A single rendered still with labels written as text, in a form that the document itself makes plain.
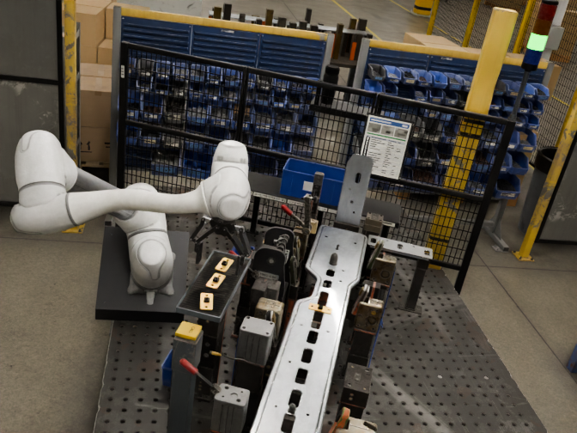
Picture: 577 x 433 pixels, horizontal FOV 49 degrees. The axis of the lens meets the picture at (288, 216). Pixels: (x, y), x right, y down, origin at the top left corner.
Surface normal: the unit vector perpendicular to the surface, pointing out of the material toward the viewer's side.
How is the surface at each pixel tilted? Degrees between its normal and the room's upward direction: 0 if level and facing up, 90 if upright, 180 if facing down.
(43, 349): 0
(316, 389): 0
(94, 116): 92
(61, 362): 0
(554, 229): 91
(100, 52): 90
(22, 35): 91
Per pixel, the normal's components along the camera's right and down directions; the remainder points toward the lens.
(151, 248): 0.22, -0.25
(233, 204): 0.25, 0.43
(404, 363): 0.15, -0.88
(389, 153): -0.20, 0.42
